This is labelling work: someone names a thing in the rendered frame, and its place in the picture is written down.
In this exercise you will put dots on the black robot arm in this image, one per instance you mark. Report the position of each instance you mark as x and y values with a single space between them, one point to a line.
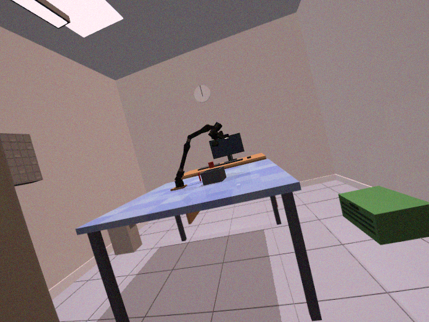
178 181

